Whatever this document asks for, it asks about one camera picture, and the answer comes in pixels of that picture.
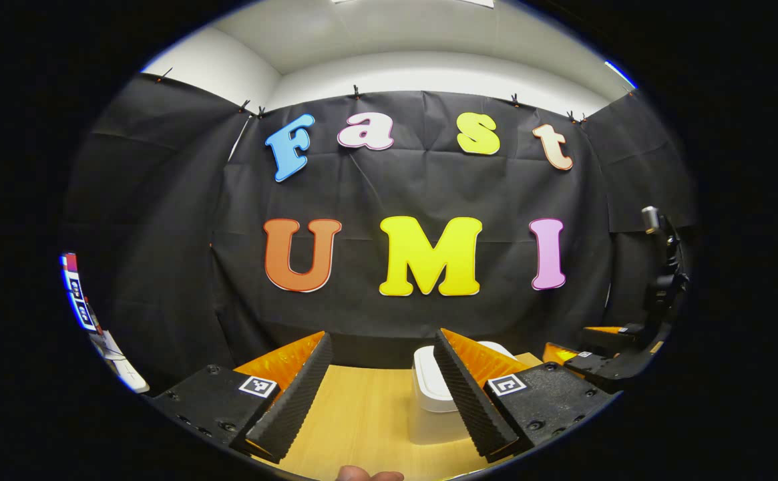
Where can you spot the white side table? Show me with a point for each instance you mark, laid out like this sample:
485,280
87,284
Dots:
128,377

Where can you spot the black backdrop cloth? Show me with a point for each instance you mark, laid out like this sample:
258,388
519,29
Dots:
362,194

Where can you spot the white desktop garbage bin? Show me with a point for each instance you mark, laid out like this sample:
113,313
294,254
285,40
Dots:
429,381

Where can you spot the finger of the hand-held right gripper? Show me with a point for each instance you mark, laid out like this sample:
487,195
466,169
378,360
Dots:
616,341
596,366

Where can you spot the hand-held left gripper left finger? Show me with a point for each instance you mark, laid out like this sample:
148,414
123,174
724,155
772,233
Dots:
298,401

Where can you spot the wooden desktop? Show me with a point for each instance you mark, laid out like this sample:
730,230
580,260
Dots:
362,414

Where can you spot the computer monitor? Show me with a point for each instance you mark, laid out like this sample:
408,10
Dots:
75,294

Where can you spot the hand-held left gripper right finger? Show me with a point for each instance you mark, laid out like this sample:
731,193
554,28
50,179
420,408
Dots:
465,401

